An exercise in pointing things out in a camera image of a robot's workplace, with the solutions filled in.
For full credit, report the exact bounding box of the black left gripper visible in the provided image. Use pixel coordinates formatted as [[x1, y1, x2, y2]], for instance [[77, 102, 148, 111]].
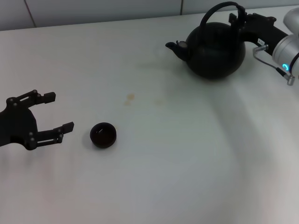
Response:
[[0, 89, 75, 151]]

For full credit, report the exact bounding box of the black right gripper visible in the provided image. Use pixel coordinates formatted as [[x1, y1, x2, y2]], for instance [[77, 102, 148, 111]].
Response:
[[228, 10, 290, 56]]

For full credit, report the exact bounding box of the black round teapot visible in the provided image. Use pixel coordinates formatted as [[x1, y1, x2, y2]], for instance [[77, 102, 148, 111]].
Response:
[[165, 1, 247, 80]]

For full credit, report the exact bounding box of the small dark teacup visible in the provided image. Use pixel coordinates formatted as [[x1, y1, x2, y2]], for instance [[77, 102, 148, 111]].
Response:
[[90, 122, 117, 148]]

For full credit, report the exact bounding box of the grey wrist cable with connector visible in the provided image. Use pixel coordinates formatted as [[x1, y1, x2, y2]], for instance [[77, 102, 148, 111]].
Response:
[[252, 44, 295, 86]]

